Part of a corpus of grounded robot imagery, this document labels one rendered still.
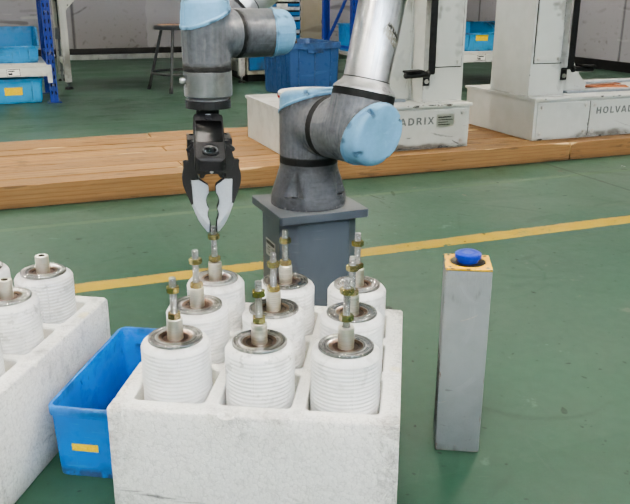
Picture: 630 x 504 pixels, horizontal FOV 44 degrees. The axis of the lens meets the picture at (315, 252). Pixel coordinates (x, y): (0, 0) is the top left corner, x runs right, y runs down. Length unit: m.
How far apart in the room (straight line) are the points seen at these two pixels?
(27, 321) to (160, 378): 0.29
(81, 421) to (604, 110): 3.04
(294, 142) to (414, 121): 1.80
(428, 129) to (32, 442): 2.39
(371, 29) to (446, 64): 1.97
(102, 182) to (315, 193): 1.44
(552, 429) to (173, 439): 0.66
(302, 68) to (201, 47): 4.32
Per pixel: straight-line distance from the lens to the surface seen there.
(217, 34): 1.22
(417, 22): 3.39
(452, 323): 1.22
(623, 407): 1.53
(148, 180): 2.87
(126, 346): 1.49
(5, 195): 2.84
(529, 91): 3.64
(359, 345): 1.07
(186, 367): 1.08
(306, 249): 1.53
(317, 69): 5.58
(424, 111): 3.29
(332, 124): 1.42
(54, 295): 1.38
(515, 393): 1.52
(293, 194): 1.53
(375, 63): 1.42
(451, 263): 1.21
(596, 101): 3.80
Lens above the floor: 0.71
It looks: 19 degrees down
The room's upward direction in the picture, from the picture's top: straight up
